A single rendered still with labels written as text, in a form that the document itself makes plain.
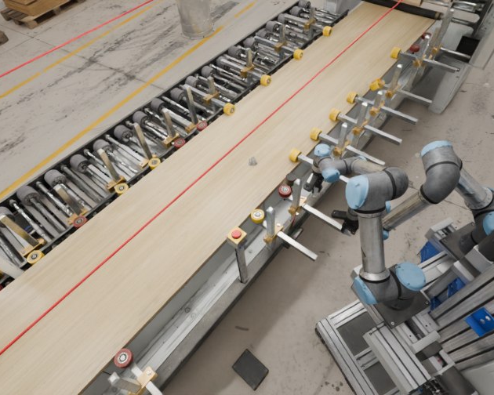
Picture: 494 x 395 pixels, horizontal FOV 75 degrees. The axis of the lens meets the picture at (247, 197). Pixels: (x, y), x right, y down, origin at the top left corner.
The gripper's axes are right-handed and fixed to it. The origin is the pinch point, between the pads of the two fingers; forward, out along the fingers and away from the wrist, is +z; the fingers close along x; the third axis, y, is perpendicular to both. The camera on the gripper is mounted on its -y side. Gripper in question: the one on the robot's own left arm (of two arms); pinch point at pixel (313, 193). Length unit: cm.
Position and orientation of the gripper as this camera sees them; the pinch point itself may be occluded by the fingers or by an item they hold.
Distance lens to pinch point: 190.1
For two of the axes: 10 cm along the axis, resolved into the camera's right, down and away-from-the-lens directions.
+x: -7.7, -4.9, 4.2
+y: 6.4, -6.4, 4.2
